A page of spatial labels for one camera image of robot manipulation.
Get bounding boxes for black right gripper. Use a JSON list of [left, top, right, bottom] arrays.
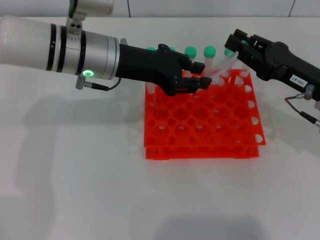
[[224, 28, 320, 101]]

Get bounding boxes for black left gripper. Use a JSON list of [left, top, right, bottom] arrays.
[[116, 43, 213, 97]]

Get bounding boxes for orange test tube rack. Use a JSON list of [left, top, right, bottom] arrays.
[[143, 68, 267, 161]]

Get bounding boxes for right gripper cable with connectors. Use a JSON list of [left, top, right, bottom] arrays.
[[284, 84, 320, 127]]

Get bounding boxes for left gripper cable with connector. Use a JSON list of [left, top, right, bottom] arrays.
[[75, 74, 122, 92]]

